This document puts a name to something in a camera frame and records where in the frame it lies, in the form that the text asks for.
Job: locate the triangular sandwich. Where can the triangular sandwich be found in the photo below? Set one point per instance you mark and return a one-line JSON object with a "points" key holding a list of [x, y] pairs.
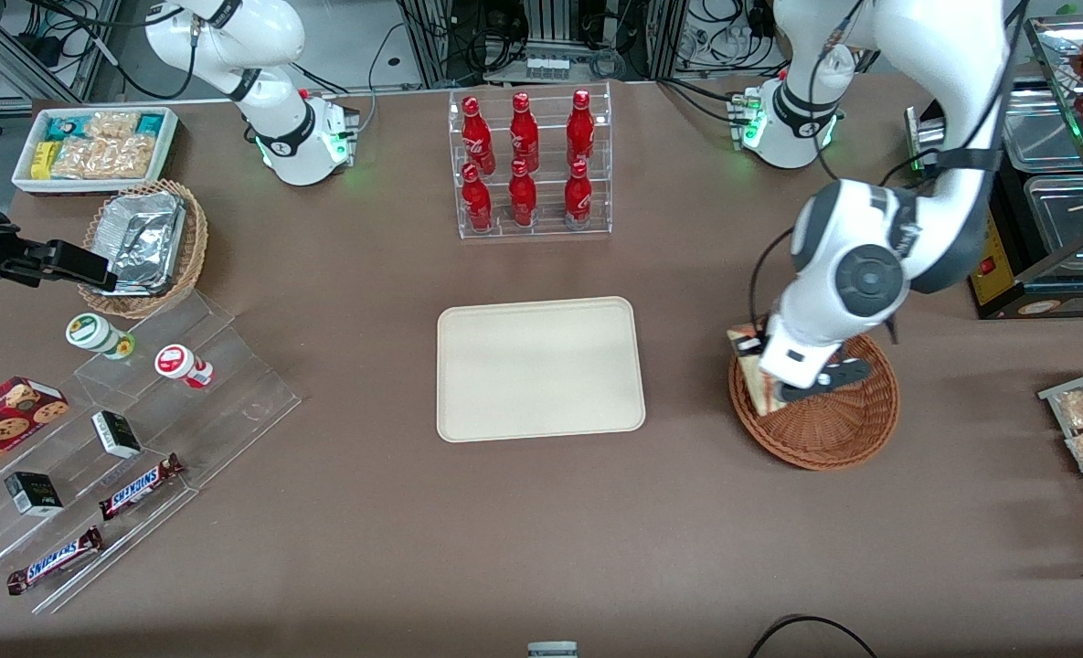
{"points": [[759, 384]]}

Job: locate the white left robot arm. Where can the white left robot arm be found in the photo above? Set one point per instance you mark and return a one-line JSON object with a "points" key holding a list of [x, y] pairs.
{"points": [[856, 274]]}

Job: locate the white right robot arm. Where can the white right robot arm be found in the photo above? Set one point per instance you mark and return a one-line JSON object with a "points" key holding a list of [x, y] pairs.
{"points": [[276, 128]]}

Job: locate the brown round wicker basket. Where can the brown round wicker basket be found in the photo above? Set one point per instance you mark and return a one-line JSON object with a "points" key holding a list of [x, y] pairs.
{"points": [[833, 429]]}

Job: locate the tan wicker basket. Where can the tan wicker basket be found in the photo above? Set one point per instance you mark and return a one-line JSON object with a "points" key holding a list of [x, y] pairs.
{"points": [[196, 242]]}

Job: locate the beige rectangular tray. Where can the beige rectangular tray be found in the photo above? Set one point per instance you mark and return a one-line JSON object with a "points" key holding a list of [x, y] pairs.
{"points": [[541, 370]]}

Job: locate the green cap yogurt bottle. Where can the green cap yogurt bottle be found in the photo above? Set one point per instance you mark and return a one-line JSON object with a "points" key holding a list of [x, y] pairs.
{"points": [[89, 331]]}

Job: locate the silver foil container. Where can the silver foil container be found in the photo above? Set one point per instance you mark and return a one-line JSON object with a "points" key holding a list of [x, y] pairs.
{"points": [[143, 238]]}

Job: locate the clear rice cracker pack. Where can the clear rice cracker pack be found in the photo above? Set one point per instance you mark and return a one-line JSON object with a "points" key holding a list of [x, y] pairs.
{"points": [[79, 158], [111, 124], [130, 155]]}

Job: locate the yellow snack pack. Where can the yellow snack pack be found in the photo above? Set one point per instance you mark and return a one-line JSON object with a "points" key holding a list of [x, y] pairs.
{"points": [[44, 159]]}

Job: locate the teal snack pack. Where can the teal snack pack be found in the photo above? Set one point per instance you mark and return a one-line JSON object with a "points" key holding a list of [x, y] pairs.
{"points": [[64, 128], [151, 124]]}

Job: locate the white plastic snack bin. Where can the white plastic snack bin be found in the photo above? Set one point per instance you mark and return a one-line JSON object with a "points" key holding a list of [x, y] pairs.
{"points": [[168, 151]]}

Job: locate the red cap yogurt bottle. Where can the red cap yogurt bottle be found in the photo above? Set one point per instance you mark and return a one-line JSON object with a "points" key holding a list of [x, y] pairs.
{"points": [[175, 362]]}

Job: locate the red cookie box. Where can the red cookie box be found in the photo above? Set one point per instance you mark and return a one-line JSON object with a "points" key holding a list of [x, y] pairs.
{"points": [[2, 425]]}

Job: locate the small black box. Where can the small black box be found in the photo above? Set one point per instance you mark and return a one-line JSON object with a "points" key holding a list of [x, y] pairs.
{"points": [[34, 494], [117, 434]]}

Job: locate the clear acrylic stepped stand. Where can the clear acrylic stepped stand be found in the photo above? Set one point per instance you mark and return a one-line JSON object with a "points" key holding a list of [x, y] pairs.
{"points": [[230, 402]]}

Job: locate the red cola bottle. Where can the red cola bottle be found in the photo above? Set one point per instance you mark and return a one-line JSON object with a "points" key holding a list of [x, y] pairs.
{"points": [[580, 132], [477, 137], [524, 137], [477, 203], [578, 199], [523, 199]]}

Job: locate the clear acrylic bottle rack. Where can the clear acrylic bottle rack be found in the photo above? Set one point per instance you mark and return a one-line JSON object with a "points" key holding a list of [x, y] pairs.
{"points": [[550, 233]]}

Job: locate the Snickers chocolate bar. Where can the Snickers chocolate bar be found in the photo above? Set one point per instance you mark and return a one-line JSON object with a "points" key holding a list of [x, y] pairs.
{"points": [[139, 487], [55, 560]]}

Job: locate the black food warmer machine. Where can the black food warmer machine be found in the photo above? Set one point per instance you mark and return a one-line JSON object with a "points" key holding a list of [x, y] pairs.
{"points": [[1053, 274]]}

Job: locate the white power strip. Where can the white power strip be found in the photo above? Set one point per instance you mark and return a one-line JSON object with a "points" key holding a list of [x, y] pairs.
{"points": [[547, 67]]}

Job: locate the small grey box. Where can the small grey box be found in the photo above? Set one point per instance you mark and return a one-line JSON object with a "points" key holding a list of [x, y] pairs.
{"points": [[552, 650]]}

